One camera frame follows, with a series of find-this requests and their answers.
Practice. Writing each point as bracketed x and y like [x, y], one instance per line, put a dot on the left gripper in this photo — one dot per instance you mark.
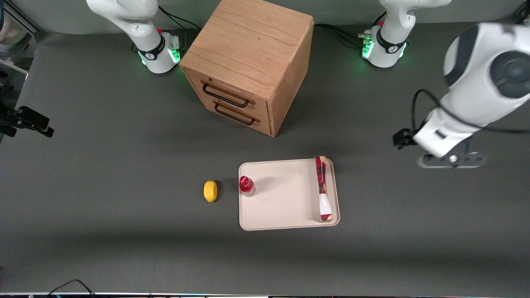
[402, 138]

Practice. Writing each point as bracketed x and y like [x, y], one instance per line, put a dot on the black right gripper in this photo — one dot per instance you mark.
[25, 118]

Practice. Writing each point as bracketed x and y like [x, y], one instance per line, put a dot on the red cookie box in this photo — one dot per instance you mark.
[323, 194]

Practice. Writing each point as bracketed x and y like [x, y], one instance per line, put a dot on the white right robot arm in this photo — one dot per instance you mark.
[155, 51]

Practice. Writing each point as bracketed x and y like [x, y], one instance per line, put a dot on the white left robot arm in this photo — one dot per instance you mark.
[488, 74]

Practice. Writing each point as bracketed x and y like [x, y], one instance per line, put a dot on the beige plastic tray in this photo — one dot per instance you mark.
[285, 194]

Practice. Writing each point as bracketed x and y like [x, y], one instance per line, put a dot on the white rounded object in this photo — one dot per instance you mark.
[14, 36]

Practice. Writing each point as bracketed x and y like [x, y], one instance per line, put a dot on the small red-capped bottle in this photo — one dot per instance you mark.
[246, 185]

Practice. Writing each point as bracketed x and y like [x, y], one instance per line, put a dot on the wooden drawer cabinet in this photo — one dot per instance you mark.
[248, 45]

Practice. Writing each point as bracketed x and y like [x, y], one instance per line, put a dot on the yellow lemon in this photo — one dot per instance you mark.
[210, 191]

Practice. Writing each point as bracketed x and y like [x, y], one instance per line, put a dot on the aluminium frame rail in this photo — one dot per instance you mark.
[22, 20]

